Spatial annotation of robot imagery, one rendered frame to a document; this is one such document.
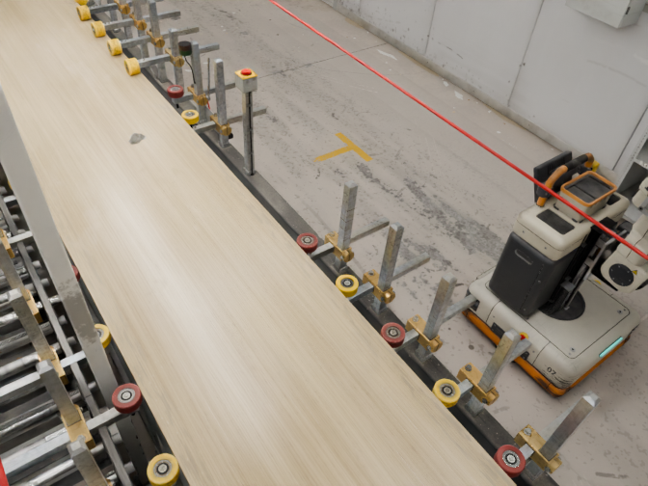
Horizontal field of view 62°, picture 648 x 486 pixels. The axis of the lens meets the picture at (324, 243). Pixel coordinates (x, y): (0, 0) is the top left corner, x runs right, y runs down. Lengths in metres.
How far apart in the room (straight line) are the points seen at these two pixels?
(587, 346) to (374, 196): 1.64
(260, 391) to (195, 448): 0.24
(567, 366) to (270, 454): 1.62
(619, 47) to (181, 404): 3.55
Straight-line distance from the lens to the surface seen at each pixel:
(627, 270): 2.57
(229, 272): 1.94
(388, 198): 3.70
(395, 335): 1.80
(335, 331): 1.78
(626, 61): 4.24
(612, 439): 3.01
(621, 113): 4.32
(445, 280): 1.69
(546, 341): 2.80
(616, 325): 3.04
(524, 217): 2.54
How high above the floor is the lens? 2.34
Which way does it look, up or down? 45 degrees down
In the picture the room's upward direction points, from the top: 5 degrees clockwise
